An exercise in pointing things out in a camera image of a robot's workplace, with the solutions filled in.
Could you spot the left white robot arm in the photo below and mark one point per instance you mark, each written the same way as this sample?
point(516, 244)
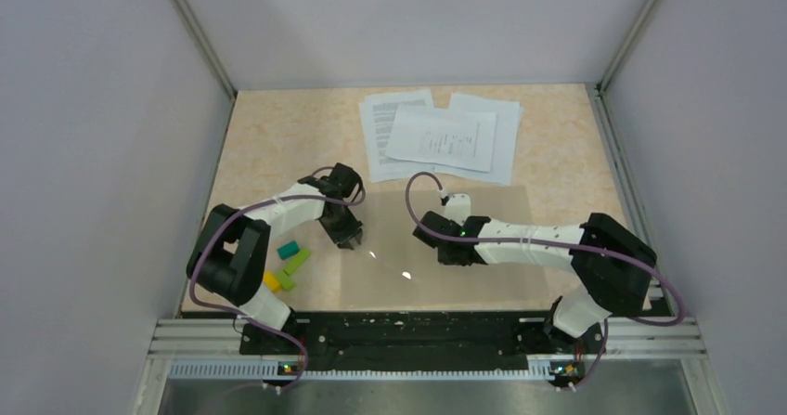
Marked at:
point(229, 256)

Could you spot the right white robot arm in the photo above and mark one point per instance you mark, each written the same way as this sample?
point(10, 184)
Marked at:
point(611, 263)

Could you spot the yellow block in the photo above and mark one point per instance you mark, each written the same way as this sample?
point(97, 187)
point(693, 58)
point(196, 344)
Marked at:
point(271, 282)

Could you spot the beige file folder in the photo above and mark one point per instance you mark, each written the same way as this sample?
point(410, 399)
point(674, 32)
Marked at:
point(391, 269)

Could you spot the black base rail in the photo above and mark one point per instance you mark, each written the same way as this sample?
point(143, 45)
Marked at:
point(420, 341)

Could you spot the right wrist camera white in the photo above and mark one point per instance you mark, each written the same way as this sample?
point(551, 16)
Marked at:
point(456, 207)

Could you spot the teal block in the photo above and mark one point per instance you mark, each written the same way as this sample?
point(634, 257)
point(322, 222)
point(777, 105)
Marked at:
point(288, 250)

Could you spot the long green block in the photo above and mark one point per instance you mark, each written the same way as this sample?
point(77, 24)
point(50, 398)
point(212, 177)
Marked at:
point(296, 261)

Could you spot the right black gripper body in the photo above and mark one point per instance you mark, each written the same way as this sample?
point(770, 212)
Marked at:
point(445, 257)

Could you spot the printed text paper sheet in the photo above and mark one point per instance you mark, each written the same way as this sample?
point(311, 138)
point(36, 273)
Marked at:
point(377, 114)

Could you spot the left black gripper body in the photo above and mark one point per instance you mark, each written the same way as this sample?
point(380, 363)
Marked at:
point(341, 226)

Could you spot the small green block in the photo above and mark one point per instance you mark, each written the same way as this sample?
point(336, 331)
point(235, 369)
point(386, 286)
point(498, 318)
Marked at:
point(284, 280)

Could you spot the grey slotted cable duct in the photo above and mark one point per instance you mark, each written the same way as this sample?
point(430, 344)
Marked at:
point(272, 370)

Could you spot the form paper sheet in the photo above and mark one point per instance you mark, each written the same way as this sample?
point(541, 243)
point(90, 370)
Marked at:
point(455, 138)

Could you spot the blank white paper sheet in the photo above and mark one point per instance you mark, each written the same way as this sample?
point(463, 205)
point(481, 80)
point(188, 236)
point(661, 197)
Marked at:
point(509, 116)

